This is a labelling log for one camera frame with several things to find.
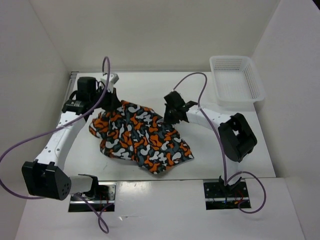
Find aluminium table edge rail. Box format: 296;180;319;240
53;71;79;141

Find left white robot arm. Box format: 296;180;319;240
21;73;120;201

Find purple cable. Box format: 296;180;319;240
0;56;111;235
172;72;267;214

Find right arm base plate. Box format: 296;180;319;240
203;179;251;210

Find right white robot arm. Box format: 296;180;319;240
164;91;258;197

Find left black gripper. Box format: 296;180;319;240
90;85;123;112

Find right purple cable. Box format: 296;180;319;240
172;72;267;214

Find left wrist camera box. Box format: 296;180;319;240
100;73;119;86

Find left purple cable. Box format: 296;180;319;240
0;56;111;235

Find orange camo patterned shorts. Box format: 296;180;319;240
88;100;194;175

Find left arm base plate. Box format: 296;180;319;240
68;181;117;213

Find white perforated plastic basket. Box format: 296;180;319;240
209;55;266;105

